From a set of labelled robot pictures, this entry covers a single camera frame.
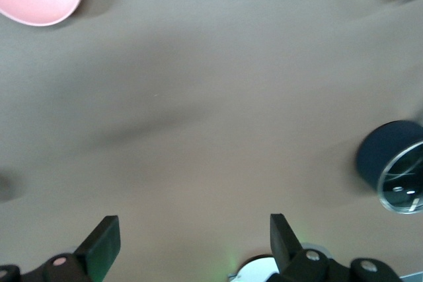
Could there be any brown table cover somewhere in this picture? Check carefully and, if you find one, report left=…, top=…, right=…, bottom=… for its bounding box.
left=0, top=0, right=423, bottom=282

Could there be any glass pot lid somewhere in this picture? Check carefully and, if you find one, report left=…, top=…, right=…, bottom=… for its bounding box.
left=378, top=141, right=423, bottom=214

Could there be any black pot with blue handle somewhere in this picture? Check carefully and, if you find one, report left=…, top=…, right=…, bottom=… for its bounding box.
left=356, top=120, right=423, bottom=214

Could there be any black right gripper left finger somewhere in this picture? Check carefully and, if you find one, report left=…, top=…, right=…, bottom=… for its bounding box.
left=0, top=215, right=122, bottom=282

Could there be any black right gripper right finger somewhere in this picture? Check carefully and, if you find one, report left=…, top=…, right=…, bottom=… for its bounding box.
left=269, top=213, right=403, bottom=282

